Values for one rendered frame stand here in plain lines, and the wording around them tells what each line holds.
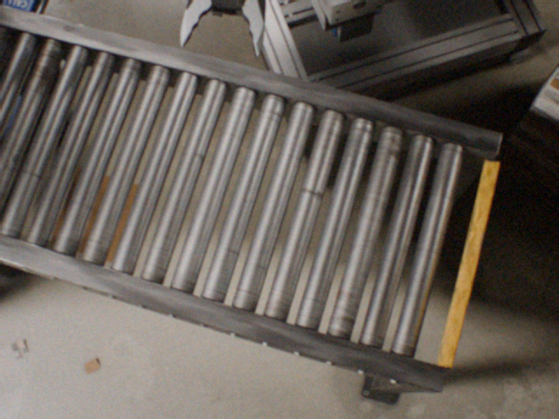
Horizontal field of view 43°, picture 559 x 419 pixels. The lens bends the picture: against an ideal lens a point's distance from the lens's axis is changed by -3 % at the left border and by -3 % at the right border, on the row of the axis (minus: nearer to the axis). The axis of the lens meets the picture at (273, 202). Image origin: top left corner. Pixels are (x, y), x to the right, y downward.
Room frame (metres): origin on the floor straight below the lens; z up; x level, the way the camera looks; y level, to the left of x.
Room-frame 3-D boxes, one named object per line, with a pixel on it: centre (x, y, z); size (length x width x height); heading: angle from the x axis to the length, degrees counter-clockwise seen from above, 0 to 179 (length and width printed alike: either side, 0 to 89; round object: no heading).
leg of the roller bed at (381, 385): (0.00, -0.26, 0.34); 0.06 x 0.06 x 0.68; 67
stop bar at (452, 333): (0.21, -0.37, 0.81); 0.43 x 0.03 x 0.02; 157
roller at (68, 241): (0.54, 0.35, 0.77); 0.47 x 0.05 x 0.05; 157
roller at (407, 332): (0.26, -0.30, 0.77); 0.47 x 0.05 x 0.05; 157
